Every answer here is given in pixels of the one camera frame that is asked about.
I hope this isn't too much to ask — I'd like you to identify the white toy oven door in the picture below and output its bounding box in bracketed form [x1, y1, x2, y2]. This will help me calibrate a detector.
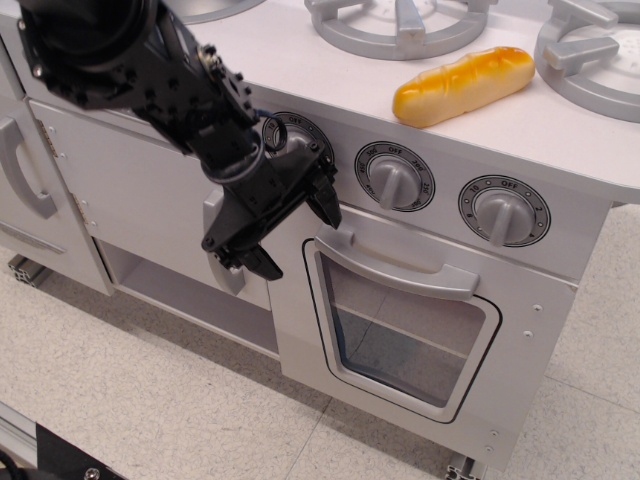
[304, 239, 502, 424]

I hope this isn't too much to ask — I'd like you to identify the grey centre stove burner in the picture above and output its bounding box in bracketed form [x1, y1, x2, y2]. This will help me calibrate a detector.
[304, 1, 495, 61]

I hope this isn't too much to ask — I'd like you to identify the aluminium frame rail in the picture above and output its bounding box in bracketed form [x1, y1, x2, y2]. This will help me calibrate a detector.
[445, 453, 488, 480]
[8, 255, 52, 288]

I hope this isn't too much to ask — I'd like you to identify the aluminium frame rail bottom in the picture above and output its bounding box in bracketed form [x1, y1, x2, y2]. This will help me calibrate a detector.
[445, 453, 488, 480]

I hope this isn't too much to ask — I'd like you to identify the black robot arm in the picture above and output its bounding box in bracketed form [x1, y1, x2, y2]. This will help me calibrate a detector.
[19, 1, 342, 280]

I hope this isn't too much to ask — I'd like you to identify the grey left control knob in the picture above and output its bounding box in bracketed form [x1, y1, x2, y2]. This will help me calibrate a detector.
[262, 112, 335, 171]

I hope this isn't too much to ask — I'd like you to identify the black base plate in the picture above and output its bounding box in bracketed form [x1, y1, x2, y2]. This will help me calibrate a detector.
[0, 422, 126, 480]

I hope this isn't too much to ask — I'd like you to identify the grey right control knob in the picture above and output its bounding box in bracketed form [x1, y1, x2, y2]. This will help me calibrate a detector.
[458, 175, 551, 248]

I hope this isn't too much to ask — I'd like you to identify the grey right stove burner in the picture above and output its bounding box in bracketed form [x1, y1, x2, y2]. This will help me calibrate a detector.
[534, 1, 639, 123]

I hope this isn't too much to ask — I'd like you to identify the white cabinet door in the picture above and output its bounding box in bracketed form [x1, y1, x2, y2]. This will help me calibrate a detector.
[27, 98, 274, 312]

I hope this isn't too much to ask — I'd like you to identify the grey oven door handle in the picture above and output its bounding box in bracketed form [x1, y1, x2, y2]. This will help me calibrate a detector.
[314, 227, 480, 301]

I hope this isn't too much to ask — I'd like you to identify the white far-left door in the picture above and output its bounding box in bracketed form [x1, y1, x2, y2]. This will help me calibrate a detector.
[1, 97, 113, 295]

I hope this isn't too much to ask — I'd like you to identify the grey middle control knob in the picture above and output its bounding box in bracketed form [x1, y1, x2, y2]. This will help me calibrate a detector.
[354, 141, 436, 212]

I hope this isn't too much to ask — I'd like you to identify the grey stove burner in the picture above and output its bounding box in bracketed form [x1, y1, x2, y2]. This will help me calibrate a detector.
[304, 1, 495, 61]
[534, 1, 639, 123]

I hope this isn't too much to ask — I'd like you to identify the aluminium frame rail left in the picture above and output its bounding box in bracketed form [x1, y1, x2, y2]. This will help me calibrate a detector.
[8, 255, 52, 288]

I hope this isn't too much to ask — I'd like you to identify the yellow toy bread loaf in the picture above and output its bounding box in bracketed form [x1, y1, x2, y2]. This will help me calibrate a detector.
[392, 46, 535, 128]

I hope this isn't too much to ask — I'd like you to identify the grey control knob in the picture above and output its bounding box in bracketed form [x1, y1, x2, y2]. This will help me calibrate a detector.
[458, 175, 551, 248]
[354, 141, 436, 212]
[262, 112, 335, 171]

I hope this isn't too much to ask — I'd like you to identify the grey cabinet door handle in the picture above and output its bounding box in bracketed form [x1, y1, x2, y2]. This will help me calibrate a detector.
[203, 189, 246, 296]

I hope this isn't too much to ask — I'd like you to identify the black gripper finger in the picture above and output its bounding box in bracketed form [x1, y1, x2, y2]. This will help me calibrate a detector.
[235, 243, 283, 280]
[306, 184, 342, 229]

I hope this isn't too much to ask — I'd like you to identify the grey far-left door handle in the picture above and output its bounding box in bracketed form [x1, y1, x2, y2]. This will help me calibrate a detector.
[0, 116, 58, 220]

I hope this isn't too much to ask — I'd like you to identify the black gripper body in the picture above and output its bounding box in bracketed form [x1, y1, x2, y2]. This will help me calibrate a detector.
[202, 158, 336, 269]

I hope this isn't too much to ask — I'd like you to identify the white toy kitchen body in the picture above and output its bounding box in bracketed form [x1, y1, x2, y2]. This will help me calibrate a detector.
[1, 1, 639, 469]

